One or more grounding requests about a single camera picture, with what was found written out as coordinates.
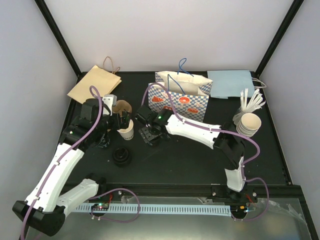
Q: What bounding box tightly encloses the single black lid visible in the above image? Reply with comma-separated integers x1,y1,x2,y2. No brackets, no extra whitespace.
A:
148,137,163,147

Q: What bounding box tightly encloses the blue checkered paper bag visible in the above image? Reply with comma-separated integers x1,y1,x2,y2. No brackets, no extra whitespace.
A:
148,58,213,122

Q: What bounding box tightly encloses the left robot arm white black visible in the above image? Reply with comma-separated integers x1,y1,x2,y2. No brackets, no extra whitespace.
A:
12,95,132,237

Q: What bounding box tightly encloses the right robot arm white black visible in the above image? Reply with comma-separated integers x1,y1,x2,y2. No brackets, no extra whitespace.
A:
134,105,246,202

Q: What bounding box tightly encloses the white paper coffee cup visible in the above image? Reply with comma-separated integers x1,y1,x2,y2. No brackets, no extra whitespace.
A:
117,119,134,141

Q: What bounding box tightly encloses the brown cardboard cup carrier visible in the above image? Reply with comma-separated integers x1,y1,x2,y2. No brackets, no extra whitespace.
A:
112,100,132,117

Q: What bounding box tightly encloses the stack of black lids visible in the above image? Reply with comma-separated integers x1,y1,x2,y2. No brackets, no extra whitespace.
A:
112,146,132,168

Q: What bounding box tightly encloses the brown kraft paper bag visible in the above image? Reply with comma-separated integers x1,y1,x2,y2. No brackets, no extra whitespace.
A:
67,56,122,104

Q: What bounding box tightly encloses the small electronics board left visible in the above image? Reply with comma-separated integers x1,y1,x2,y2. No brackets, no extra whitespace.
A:
91,203,110,212

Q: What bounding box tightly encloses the small electronics board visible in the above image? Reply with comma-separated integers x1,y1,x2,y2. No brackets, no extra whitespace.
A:
91,203,110,212
230,205,256,215

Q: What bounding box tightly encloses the light blue paper bag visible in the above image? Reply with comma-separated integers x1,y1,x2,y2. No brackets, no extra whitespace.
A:
207,70,267,99

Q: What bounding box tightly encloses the stack of paper cups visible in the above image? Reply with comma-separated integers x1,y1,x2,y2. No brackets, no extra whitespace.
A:
236,113,262,138

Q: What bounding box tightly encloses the small electronics board right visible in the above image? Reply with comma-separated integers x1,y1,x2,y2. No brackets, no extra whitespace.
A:
230,205,256,215

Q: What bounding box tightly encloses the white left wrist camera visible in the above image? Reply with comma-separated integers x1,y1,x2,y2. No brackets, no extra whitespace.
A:
102,94,117,116

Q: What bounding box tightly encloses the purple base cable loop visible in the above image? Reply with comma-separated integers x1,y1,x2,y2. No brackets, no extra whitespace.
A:
90,187,141,224

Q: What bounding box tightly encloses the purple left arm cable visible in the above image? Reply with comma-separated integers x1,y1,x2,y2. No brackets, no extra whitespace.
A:
19,85,104,240

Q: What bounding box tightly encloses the light blue slotted cable duct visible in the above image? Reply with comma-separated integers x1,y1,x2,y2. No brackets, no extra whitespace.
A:
73,203,231,217

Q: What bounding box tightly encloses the left black frame post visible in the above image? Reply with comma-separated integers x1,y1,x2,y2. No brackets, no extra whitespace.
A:
34,0,82,77

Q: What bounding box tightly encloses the black frame post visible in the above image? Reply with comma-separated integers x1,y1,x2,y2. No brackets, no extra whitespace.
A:
255,0,304,77
34,0,82,77

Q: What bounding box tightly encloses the right black frame post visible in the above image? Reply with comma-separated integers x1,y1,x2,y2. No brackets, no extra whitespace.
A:
255,0,304,77

